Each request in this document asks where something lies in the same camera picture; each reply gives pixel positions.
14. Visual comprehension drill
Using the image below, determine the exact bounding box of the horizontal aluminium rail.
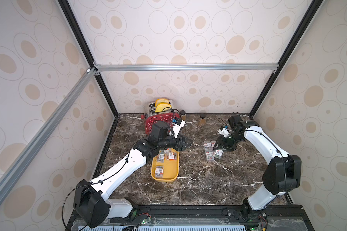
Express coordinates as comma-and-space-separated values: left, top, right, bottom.
96, 63, 279, 72

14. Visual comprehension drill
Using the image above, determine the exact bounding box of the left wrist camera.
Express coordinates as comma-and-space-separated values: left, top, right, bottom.
172, 118, 186, 138

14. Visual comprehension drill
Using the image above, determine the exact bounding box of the yellow toast slice front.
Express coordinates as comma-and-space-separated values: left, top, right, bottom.
155, 103, 172, 113

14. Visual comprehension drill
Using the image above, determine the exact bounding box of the left aluminium rail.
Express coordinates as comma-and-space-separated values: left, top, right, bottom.
0, 67, 96, 206

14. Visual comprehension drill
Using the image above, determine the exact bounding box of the right spice jar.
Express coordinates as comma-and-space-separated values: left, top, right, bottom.
199, 114, 206, 126

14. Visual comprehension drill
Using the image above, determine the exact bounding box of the yellow toast slice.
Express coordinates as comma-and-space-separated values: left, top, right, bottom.
155, 98, 170, 106
155, 103, 172, 113

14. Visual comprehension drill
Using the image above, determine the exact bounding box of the yellow toast slice rear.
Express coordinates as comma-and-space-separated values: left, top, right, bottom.
155, 98, 170, 106

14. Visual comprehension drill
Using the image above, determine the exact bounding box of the yellow storage tray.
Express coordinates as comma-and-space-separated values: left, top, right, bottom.
151, 148, 179, 182

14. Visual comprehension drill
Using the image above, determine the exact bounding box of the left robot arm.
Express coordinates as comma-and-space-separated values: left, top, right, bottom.
73, 118, 193, 228

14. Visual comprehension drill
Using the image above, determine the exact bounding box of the spice jar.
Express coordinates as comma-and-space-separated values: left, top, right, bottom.
180, 110, 187, 121
199, 114, 206, 126

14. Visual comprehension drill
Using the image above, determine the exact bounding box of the red toaster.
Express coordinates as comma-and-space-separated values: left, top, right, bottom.
142, 100, 181, 135

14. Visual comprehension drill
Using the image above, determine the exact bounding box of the left spice jar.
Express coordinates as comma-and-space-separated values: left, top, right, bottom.
180, 110, 187, 121

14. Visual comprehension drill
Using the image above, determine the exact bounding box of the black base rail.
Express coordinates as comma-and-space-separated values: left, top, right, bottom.
64, 204, 315, 231

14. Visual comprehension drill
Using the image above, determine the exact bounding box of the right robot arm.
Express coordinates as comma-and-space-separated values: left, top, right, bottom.
213, 115, 302, 214

